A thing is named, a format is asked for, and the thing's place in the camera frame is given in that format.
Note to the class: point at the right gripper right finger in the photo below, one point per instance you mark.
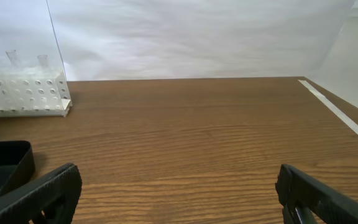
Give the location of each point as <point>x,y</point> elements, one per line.
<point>315,196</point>

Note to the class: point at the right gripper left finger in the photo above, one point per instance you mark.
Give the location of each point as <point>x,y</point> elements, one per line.
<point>42,199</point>

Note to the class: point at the black tray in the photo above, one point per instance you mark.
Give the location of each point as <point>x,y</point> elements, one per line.
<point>2,161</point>

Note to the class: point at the white test tube rack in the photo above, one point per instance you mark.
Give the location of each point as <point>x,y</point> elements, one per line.
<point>23,96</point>

